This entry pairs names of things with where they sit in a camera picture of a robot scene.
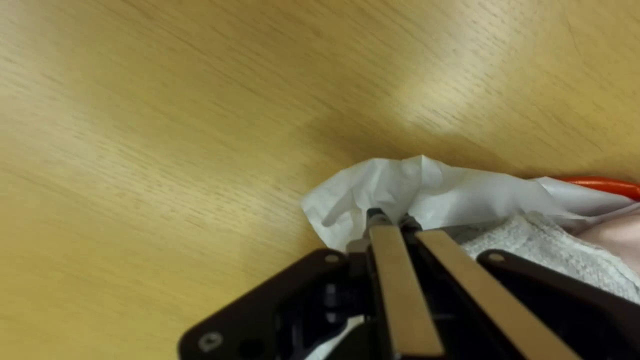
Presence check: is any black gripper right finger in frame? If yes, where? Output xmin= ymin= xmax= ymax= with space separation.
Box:
xmin=398 ymin=212 xmax=584 ymax=360

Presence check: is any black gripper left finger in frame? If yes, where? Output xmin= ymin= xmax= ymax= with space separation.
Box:
xmin=363 ymin=207 xmax=445 ymax=360

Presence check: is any white orange printed plastic bag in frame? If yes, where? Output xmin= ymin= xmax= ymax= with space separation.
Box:
xmin=298 ymin=154 xmax=640 ymax=254

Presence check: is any light pink shirt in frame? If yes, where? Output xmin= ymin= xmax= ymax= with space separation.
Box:
xmin=575 ymin=202 xmax=640 ymax=277

